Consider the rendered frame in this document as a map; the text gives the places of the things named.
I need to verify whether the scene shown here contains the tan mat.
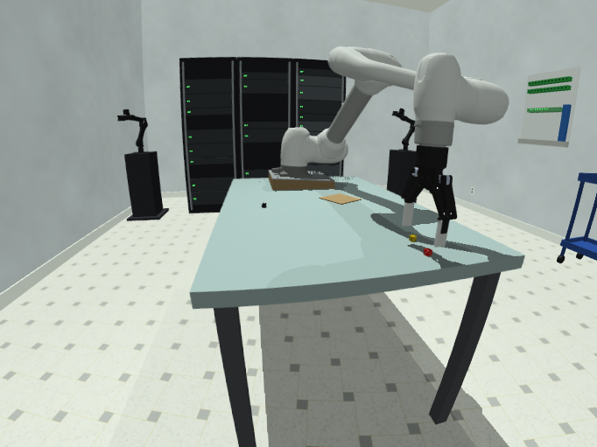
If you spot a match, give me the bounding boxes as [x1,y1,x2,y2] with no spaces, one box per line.
[320,193,362,205]

